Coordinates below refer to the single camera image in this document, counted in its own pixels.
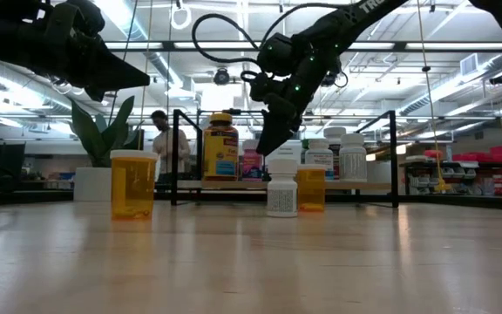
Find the storage rack with red bins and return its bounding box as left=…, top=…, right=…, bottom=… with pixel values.
left=401, top=146, right=502, bottom=197

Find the green leafy plant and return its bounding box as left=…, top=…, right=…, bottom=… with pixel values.
left=70, top=95, right=146, bottom=169

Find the small amber vial white cap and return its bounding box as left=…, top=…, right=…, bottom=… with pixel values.
left=296, top=163, right=327, bottom=214

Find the small white barcode bottle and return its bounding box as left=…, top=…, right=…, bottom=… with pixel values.
left=267, top=158, right=299, bottom=218

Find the green cap medicine bottle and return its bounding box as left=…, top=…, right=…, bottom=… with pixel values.
left=300, top=138, right=311, bottom=179

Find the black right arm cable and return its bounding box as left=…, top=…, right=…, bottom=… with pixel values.
left=191, top=2, right=348, bottom=86

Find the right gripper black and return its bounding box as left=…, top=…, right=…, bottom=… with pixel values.
left=250, top=60, right=322, bottom=157

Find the brown fish oil bottle yellow cap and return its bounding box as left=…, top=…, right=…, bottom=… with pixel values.
left=202, top=112, right=240, bottom=182

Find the white hanging cable loop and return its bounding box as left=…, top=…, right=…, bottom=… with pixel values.
left=171, top=3, right=193, bottom=31

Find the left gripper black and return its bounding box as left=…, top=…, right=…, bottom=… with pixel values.
left=28, top=0, right=151, bottom=102

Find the white plant pot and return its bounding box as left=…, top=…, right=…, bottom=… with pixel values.
left=73, top=167, right=112, bottom=202

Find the person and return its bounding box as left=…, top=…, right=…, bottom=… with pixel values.
left=150, top=109, right=191, bottom=187

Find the large amber vial white cap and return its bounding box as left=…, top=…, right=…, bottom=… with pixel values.
left=110, top=149, right=159, bottom=222

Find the white aspirin bottle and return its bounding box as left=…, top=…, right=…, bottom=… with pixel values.
left=339, top=133, right=369, bottom=183

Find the pink Pepto bottle white cap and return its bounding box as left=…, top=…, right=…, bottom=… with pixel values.
left=241, top=139, right=264, bottom=182

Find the black overhead camera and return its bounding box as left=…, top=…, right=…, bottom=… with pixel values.
left=214, top=67, right=231, bottom=86

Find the black wire frame shelf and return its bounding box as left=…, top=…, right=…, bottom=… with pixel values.
left=171, top=108, right=399, bottom=208

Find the black ceiling spotlight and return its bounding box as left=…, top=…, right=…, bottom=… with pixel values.
left=325, top=69, right=349, bottom=88

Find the white bottle blue label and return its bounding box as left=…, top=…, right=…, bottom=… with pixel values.
left=305, top=138, right=335, bottom=181

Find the yellow hanging cord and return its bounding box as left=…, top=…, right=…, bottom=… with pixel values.
left=416, top=0, right=452, bottom=194

